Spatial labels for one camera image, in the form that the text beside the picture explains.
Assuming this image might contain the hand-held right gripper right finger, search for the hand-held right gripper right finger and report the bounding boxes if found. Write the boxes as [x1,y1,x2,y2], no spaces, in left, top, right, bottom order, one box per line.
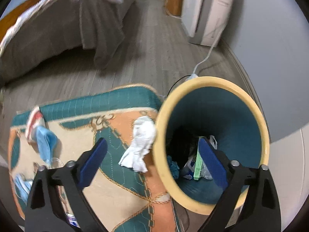
[197,138,282,232]

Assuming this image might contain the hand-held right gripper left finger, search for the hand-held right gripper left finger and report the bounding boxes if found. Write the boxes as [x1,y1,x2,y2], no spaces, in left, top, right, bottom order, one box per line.
[24,137,108,232]

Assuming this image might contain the green and white packet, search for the green and white packet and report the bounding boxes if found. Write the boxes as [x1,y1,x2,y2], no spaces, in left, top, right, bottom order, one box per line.
[193,138,203,181]

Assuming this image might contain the blue and white plastic wrapper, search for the blue and white plastic wrapper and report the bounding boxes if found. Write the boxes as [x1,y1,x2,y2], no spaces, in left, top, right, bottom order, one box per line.
[181,155,196,180]

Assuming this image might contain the black plastic bag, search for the black plastic bag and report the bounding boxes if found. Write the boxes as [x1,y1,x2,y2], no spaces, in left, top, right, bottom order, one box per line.
[166,127,197,174]

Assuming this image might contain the teal bin with yellow rim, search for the teal bin with yellow rim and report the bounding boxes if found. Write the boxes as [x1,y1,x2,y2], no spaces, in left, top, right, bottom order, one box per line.
[154,76,270,215]

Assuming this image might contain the white tissue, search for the white tissue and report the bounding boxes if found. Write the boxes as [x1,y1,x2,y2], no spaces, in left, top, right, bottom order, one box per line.
[118,115,157,173]

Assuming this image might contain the red and white snack packet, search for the red and white snack packet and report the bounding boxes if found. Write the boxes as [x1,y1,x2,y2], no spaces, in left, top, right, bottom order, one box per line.
[25,106,45,142]

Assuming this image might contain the patterned quilted mat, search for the patterned quilted mat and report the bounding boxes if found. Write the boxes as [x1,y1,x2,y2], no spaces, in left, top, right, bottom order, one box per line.
[7,84,180,232]

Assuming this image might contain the bed with blue quilt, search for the bed with blue quilt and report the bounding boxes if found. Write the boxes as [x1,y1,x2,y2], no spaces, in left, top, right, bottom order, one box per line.
[0,0,140,83]

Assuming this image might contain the white air purifier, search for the white air purifier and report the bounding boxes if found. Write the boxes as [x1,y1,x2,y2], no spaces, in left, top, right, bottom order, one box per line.
[181,0,236,46]

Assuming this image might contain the black cable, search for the black cable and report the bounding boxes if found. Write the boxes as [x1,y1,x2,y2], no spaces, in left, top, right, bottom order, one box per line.
[168,75,191,97]

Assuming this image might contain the wooden bed frame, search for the wooden bed frame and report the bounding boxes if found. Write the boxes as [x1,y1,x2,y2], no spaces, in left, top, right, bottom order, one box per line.
[0,0,41,41]

